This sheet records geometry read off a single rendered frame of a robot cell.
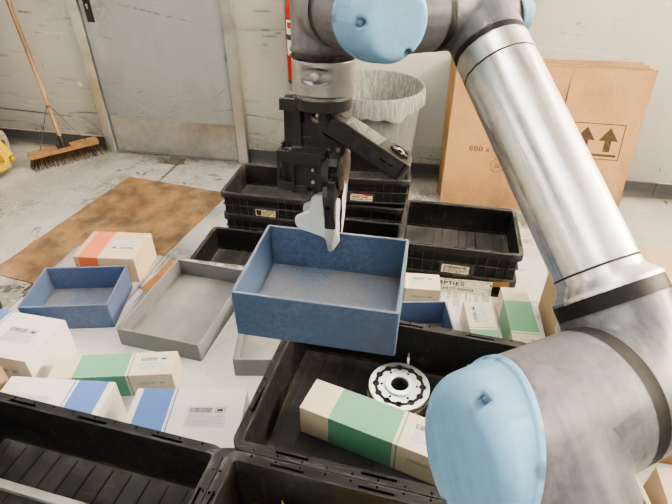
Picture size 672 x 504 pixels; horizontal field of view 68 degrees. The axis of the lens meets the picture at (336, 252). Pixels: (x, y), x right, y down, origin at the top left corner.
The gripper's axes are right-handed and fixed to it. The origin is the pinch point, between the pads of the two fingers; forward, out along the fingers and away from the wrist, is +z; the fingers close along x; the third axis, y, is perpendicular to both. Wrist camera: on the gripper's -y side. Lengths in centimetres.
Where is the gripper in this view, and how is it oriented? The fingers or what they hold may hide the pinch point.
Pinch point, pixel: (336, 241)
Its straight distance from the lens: 70.7
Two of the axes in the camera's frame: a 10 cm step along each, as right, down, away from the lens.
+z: -0.2, 8.6, 5.0
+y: -9.7, -1.3, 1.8
